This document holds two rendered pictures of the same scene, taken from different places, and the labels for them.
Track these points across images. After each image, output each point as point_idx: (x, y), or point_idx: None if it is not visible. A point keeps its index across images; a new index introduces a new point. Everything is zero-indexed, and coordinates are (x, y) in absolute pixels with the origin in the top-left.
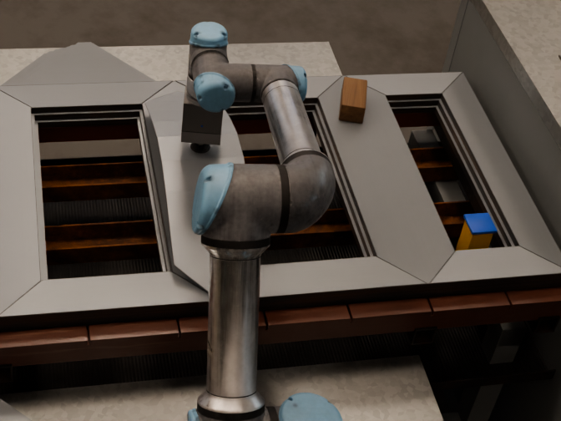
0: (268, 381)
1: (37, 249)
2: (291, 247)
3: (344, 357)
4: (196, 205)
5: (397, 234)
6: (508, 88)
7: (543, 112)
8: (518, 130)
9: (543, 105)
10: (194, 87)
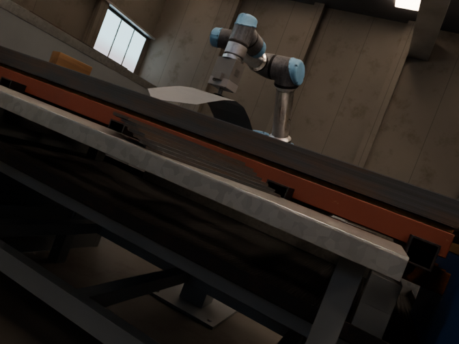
0: None
1: None
2: None
3: (148, 184)
4: (300, 75)
5: None
6: (21, 33)
7: (62, 37)
8: (38, 56)
9: (61, 33)
10: (262, 48)
